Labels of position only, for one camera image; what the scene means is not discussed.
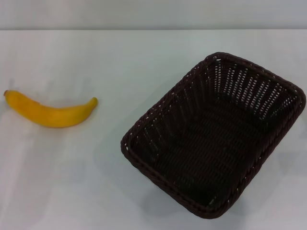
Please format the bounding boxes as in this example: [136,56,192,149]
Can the yellow banana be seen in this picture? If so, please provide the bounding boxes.
[3,90,99,129]

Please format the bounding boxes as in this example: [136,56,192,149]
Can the dark brown woven basket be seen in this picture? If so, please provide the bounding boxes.
[120,51,307,213]

